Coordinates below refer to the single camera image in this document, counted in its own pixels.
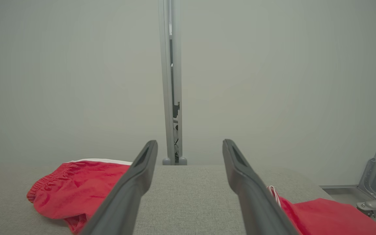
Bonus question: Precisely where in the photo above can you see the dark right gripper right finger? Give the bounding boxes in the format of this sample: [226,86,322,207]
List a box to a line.
[222,139,299,235]

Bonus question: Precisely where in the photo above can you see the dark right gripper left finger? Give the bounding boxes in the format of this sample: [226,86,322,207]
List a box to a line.
[80,140,158,235]

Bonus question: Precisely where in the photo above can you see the red and white jersey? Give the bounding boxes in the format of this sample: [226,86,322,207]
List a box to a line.
[26,159,133,235]

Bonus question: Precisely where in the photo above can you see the red shorts with striped trim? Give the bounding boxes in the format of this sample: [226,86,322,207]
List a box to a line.
[266,185,376,235]

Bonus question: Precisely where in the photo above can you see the grey partition post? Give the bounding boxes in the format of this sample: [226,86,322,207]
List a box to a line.
[172,0,188,165]
[158,0,173,165]

